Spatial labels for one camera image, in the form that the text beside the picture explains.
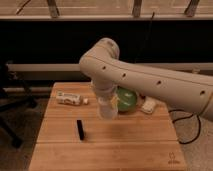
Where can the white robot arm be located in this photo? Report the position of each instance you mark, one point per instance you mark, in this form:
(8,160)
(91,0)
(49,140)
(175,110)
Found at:
(187,91)

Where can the black eraser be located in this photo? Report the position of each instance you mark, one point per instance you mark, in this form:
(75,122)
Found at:
(80,129)

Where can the green bowl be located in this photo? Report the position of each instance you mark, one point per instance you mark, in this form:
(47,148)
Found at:
(127,99)

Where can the white tube with cap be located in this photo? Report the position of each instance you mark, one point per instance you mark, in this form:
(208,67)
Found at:
(71,99)

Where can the wooden board table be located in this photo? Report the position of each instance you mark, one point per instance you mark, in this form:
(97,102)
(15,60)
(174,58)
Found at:
(131,142)

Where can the black leaning rod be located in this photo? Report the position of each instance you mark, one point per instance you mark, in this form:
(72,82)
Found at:
(143,46)

